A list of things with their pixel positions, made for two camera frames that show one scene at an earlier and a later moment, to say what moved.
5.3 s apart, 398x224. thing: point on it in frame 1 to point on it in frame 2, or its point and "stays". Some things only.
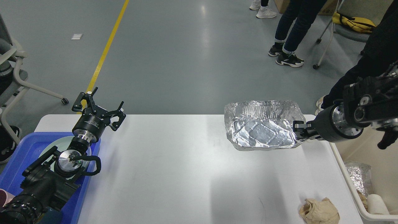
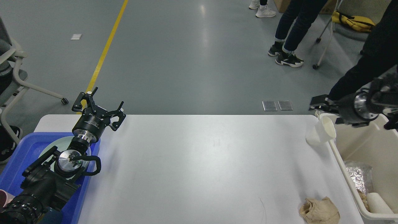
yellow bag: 359,24 stays
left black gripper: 91,123 stays
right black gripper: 330,125 to 356,109
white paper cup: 376,205 stays
